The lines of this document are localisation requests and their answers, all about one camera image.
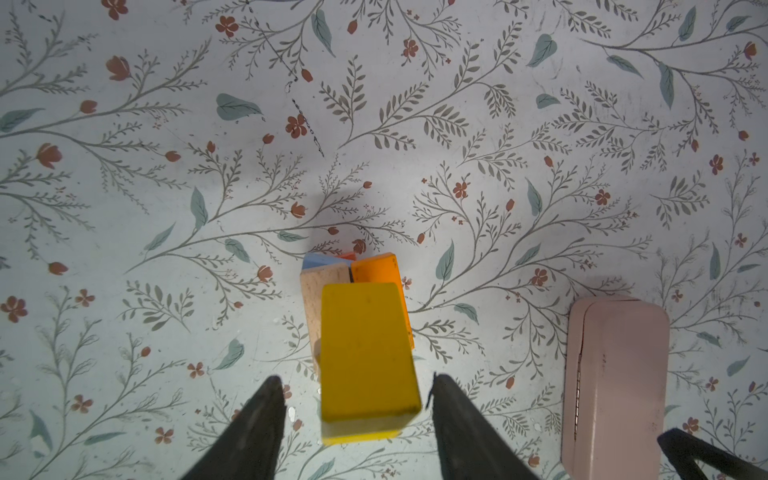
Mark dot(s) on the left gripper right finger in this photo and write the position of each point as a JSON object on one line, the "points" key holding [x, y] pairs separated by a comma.
{"points": [[468, 445]]}

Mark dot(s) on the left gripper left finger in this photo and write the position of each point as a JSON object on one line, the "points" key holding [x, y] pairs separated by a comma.
{"points": [[248, 449]]}

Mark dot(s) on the orange wooden block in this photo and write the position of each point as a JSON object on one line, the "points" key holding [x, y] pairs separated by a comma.
{"points": [[383, 268]]}

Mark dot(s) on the yellow wooden block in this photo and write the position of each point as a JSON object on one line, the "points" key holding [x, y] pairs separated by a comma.
{"points": [[369, 386]]}

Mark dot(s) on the natural wood arch block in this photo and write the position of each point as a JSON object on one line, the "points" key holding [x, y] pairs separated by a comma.
{"points": [[312, 282]]}

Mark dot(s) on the blue wooden block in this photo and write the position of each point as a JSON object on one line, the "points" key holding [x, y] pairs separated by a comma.
{"points": [[314, 260]]}

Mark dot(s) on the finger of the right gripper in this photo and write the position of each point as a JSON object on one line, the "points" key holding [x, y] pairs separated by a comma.
{"points": [[683, 451]]}

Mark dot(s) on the pink sponge block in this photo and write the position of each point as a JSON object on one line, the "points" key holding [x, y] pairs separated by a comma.
{"points": [[615, 388]]}

